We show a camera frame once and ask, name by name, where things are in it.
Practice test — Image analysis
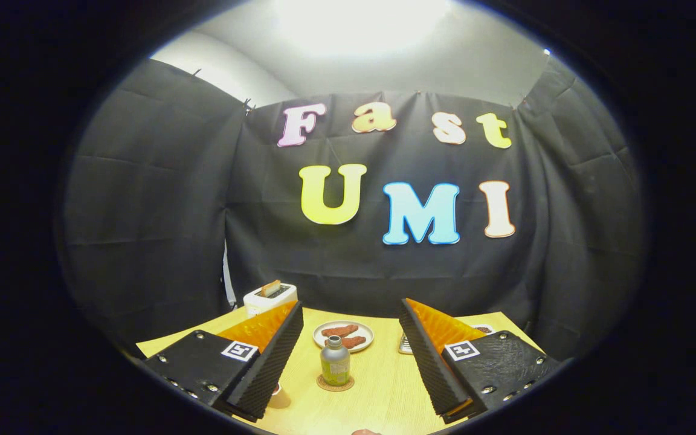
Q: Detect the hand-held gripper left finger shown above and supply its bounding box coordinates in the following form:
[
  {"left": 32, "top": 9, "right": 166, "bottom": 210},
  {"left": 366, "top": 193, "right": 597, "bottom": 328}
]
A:
[{"left": 143, "top": 300, "right": 305, "bottom": 422}]

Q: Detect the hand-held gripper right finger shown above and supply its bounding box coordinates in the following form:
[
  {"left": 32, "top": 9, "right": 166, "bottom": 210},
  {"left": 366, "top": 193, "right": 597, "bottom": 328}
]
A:
[{"left": 399, "top": 298, "right": 566, "bottom": 424}]

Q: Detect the beige cup with wooden handle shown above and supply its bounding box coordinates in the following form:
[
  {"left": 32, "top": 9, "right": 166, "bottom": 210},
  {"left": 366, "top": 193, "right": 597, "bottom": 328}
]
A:
[{"left": 266, "top": 382, "right": 292, "bottom": 410}]

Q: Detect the silver bottle with green label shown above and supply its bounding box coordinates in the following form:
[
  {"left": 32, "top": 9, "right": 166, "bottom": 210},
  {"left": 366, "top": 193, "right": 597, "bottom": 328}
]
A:
[{"left": 320, "top": 335, "right": 351, "bottom": 387}]

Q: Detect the round cork coaster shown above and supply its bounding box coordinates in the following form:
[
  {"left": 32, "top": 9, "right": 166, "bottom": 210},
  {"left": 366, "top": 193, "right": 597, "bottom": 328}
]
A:
[{"left": 316, "top": 374, "right": 355, "bottom": 392}]

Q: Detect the wooden table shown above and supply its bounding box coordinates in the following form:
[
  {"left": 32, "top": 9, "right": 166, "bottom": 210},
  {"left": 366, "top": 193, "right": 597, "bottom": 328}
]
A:
[{"left": 135, "top": 305, "right": 545, "bottom": 435}]

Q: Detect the white toaster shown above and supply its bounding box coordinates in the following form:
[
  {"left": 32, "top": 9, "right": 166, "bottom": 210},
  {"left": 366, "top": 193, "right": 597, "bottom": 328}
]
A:
[{"left": 243, "top": 283, "right": 298, "bottom": 318}]

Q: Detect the white oval plate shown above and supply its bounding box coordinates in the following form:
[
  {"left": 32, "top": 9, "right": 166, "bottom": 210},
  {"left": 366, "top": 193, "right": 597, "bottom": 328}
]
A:
[{"left": 312, "top": 320, "right": 375, "bottom": 354}]

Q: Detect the black backdrop cloth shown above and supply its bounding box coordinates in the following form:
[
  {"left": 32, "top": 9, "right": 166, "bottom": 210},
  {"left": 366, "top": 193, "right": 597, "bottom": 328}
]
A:
[{"left": 58, "top": 51, "right": 648, "bottom": 363}]

